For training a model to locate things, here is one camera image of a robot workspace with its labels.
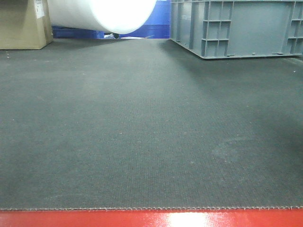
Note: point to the dark grey table mat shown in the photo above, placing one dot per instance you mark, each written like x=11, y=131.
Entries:
x=105, y=124

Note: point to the blue plastic bins stack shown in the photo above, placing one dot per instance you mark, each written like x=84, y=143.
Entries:
x=157, y=26

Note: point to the grey plastic crate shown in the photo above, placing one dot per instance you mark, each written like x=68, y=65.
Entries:
x=225, y=29

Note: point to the white foam roll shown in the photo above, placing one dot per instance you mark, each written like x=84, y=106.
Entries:
x=116, y=16

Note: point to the cardboard box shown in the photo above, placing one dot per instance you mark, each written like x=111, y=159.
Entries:
x=24, y=25

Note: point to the red metal table frame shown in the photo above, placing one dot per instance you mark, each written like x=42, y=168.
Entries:
x=154, y=218

